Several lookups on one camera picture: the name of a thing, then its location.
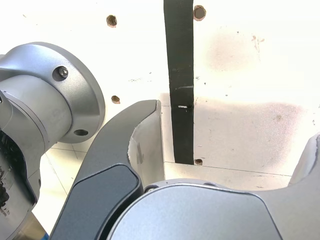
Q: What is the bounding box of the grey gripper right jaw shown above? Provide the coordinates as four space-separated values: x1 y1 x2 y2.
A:
106 131 320 240

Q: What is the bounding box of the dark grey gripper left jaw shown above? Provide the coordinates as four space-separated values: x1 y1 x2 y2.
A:
49 99 166 240

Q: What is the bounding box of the black tape strip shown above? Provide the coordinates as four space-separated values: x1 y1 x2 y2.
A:
163 0 195 166

